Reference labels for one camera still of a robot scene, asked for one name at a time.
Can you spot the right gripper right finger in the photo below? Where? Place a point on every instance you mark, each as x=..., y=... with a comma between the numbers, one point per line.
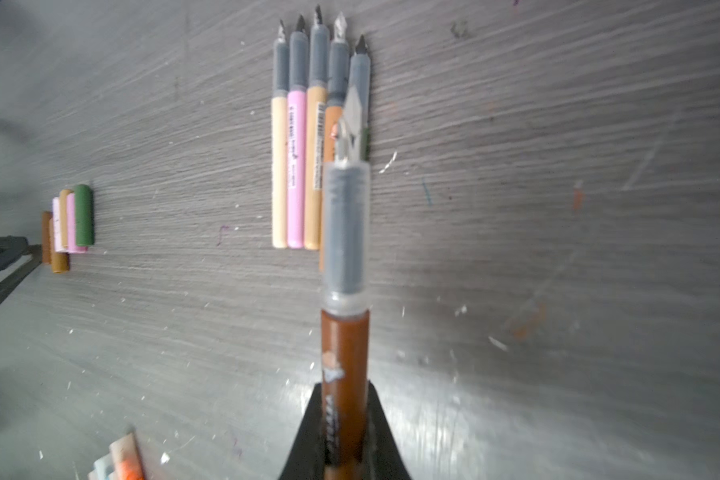
x=381, y=457

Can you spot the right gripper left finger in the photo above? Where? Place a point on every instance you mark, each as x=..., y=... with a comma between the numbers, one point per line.
x=306, y=460

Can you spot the olive brown pen cap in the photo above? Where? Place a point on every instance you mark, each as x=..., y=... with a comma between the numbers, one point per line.
x=59, y=260

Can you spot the green pen beige body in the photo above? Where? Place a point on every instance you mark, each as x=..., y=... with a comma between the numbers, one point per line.
x=278, y=109

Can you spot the pink pen body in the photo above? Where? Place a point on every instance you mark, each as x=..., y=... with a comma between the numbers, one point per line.
x=296, y=102

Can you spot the brown pen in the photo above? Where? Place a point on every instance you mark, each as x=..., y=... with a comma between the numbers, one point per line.
x=316, y=104

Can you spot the olive green marker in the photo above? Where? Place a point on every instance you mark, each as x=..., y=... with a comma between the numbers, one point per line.
x=359, y=78

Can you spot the orange marker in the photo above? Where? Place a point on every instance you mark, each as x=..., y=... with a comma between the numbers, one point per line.
x=126, y=458

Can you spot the blue marker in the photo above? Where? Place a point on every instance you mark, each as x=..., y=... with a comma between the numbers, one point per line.
x=104, y=468

